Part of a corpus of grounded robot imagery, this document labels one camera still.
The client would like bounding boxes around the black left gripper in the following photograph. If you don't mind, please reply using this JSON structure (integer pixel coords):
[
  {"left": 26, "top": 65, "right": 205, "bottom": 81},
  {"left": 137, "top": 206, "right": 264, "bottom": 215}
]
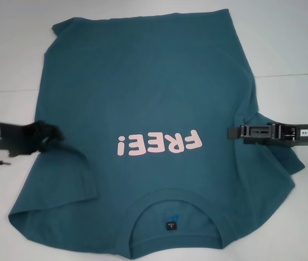
[{"left": 0, "top": 121, "right": 65, "bottom": 158}]

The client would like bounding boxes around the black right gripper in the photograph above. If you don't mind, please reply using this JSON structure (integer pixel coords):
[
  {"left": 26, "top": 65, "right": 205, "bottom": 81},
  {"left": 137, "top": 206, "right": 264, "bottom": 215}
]
[{"left": 227, "top": 122, "right": 308, "bottom": 145}]

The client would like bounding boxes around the teal t-shirt with pink print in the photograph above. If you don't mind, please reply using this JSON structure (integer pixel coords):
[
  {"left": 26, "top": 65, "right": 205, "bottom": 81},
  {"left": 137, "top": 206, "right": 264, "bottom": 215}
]
[{"left": 7, "top": 9, "right": 306, "bottom": 258}]

